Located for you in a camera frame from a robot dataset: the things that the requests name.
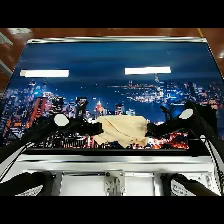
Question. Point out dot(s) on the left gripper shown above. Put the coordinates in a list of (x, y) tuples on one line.
[(87, 128)]

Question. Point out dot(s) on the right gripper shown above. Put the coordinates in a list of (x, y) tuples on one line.
[(159, 129)]

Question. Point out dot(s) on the beige shirt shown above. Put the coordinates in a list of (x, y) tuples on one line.
[(123, 130)]

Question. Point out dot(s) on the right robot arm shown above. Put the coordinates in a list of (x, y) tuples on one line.
[(203, 128)]

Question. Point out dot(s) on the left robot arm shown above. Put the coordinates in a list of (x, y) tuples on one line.
[(36, 131)]

